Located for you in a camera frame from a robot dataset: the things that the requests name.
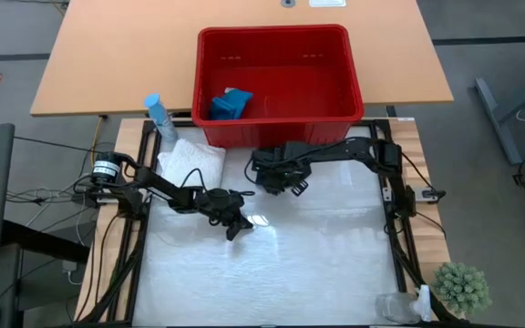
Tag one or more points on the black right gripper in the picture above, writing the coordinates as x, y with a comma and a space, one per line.
281, 166

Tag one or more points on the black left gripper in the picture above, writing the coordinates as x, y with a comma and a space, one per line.
219, 205

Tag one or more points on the white lace shirt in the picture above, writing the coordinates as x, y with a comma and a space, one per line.
189, 161

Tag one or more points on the teal garment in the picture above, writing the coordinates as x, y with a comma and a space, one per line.
230, 105

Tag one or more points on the red plastic laundry bin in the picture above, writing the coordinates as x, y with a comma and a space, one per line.
281, 50

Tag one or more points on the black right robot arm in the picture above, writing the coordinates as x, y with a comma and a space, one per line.
358, 148

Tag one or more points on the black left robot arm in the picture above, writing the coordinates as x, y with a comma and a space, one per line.
162, 187

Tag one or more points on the pale cloth scrap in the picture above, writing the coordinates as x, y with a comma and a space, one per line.
229, 90

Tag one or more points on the blue-capped clear water bottle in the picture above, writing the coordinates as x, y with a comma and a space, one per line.
161, 116

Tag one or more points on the white card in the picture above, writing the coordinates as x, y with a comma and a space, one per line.
327, 2

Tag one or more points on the clear spray bottle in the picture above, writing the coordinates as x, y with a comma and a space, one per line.
394, 307

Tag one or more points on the white power adapter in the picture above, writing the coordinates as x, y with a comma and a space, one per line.
69, 269

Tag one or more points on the light brown wooden desk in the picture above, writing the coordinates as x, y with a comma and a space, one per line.
107, 54

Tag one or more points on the black furniture base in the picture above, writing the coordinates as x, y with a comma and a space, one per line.
39, 241

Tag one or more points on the small green potted plant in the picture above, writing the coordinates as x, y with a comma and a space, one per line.
462, 288

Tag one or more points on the grey metal desk leg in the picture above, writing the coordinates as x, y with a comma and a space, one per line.
495, 118

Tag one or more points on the black aluminium table frame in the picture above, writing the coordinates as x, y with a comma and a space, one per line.
374, 135

